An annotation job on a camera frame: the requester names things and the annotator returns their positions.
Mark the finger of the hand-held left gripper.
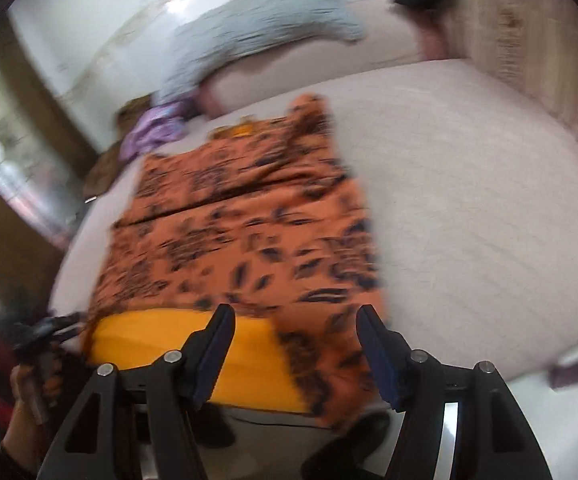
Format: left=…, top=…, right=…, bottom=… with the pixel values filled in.
left=44, top=312, right=87, bottom=346

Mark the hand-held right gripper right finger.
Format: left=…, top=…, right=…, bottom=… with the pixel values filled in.
left=356, top=304, right=552, bottom=480

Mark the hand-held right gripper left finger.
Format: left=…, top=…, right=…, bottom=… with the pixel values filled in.
left=36, top=303, right=237, bottom=480

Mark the orange floral garment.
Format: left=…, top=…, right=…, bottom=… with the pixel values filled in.
left=80, top=92, right=390, bottom=431

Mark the person's left hand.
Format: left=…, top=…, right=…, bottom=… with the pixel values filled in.
left=8, top=362, right=52, bottom=428

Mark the brown cloth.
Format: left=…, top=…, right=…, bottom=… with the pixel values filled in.
left=84, top=95, right=155, bottom=201

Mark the purple floral cloth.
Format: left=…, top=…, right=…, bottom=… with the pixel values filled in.
left=119, top=100, right=200, bottom=163

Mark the pink bolster pillow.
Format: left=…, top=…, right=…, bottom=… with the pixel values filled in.
left=199, top=0, right=450, bottom=116

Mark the grey quilted pillow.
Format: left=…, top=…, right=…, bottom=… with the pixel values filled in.
left=156, top=0, right=367, bottom=106

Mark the striped floral cushion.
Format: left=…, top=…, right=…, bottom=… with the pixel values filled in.
left=444, top=0, right=578, bottom=156

